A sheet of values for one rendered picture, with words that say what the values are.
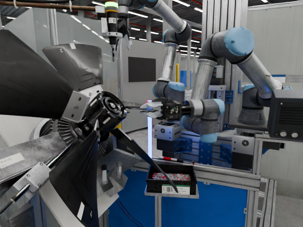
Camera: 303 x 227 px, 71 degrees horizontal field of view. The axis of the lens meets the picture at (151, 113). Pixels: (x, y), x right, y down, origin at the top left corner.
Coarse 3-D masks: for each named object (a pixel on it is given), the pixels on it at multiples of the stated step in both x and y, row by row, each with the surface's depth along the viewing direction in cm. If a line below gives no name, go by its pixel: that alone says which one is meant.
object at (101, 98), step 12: (96, 96) 66; (108, 96) 71; (96, 108) 64; (108, 108) 66; (120, 108) 71; (84, 120) 69; (108, 120) 65; (120, 120) 67; (84, 132) 67; (108, 132) 76
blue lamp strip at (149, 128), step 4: (148, 100) 112; (148, 120) 114; (148, 124) 114; (148, 128) 114; (148, 132) 115; (148, 136) 115; (148, 140) 116; (148, 144) 116; (148, 148) 116; (148, 152) 117
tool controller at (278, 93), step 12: (276, 96) 85; (288, 96) 84; (300, 96) 83; (276, 108) 86; (288, 108) 84; (300, 108) 83; (276, 120) 88; (288, 120) 86; (300, 120) 85; (276, 132) 90; (288, 132) 88; (300, 132) 87
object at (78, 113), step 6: (72, 96) 63; (78, 96) 65; (84, 96) 66; (72, 102) 64; (78, 102) 65; (84, 102) 66; (66, 108) 63; (72, 108) 64; (78, 108) 65; (84, 108) 67; (66, 114) 63; (78, 114) 66; (72, 120) 65; (78, 120) 66
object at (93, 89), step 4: (88, 88) 76; (92, 88) 76; (96, 88) 76; (100, 88) 76; (80, 92) 75; (84, 92) 75; (88, 92) 75; (92, 92) 75; (96, 92) 76; (88, 96) 74; (92, 96) 74
